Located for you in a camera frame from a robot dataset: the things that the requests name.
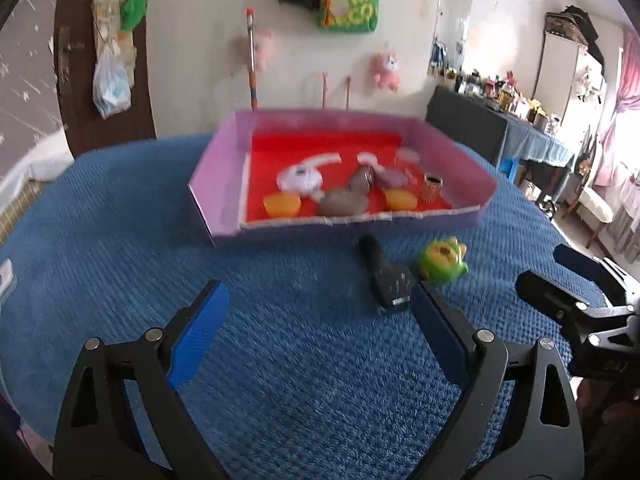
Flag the clear hanging pocket organizer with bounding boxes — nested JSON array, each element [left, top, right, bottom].
[[92, 0, 138, 86]]

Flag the white cushioned stool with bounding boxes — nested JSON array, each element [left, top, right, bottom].
[[562, 185, 616, 236]]

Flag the pale orange jelly cup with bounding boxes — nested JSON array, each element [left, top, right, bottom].
[[385, 189, 418, 212]]

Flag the pink plush bear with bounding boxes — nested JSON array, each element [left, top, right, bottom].
[[370, 52, 402, 92]]

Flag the grey starry curtain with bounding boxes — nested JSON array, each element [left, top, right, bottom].
[[0, 25, 66, 181]]

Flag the red cap glitter polish bottle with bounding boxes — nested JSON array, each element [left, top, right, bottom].
[[348, 164, 408, 194]]

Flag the brown eye shadow case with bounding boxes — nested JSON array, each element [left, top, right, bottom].
[[318, 187, 370, 217]]

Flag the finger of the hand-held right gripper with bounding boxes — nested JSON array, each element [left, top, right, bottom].
[[554, 244, 640, 306], [515, 270, 592, 333]]

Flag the gold studded ring holder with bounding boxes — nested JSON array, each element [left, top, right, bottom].
[[421, 173, 445, 203]]

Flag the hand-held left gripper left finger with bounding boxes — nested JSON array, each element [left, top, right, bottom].
[[52, 280, 233, 480]]

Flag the metal door handle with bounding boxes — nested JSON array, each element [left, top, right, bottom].
[[54, 25, 73, 96]]

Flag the wall mirror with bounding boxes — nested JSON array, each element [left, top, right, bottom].
[[427, 0, 473, 78]]

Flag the brown wooden door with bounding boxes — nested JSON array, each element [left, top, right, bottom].
[[54, 0, 157, 158]]

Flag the green cartoon toy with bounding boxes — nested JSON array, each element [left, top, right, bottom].
[[417, 236, 471, 287]]

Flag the lilac rounded compact device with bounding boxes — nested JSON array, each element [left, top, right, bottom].
[[276, 162, 326, 198]]

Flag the black cabinet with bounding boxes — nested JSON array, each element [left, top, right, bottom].
[[425, 85, 508, 166]]

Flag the light blue tablecloth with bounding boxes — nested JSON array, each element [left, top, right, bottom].
[[502, 112, 576, 171]]

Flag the green cloth bag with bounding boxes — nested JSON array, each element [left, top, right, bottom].
[[315, 0, 379, 35]]

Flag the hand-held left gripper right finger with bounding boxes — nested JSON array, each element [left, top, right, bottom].
[[410, 281, 586, 480]]

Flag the white wardrobe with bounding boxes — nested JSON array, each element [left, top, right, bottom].
[[532, 10, 606, 126]]

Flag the cluttered dark side table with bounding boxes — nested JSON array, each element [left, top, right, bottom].
[[435, 67, 561, 133]]

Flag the black cap dark polish bottle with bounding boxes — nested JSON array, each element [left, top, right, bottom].
[[357, 235, 416, 315]]

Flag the white bedding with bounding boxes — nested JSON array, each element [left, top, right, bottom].
[[0, 127, 76, 196]]

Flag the person's right hand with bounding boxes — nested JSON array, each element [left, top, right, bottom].
[[575, 376, 640, 480]]

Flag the blue textured blanket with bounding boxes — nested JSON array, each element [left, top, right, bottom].
[[0, 132, 640, 480]]

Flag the pink cardboard box red bottom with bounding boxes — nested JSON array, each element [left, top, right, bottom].
[[188, 108, 498, 247]]

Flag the pink curtain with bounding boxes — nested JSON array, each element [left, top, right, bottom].
[[600, 30, 640, 186]]

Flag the hanging plastic bag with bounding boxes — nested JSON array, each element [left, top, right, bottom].
[[92, 47, 133, 120]]

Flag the white orange mop stick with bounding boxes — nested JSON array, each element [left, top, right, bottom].
[[245, 8, 259, 110]]

